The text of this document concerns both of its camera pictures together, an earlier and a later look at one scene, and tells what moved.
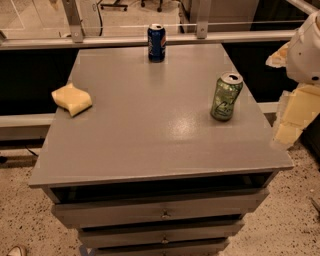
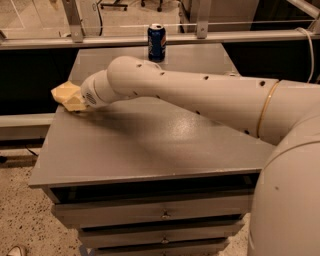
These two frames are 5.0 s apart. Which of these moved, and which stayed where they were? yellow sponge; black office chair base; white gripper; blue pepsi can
Moved: white gripper
Stayed: yellow sponge; blue pepsi can; black office chair base
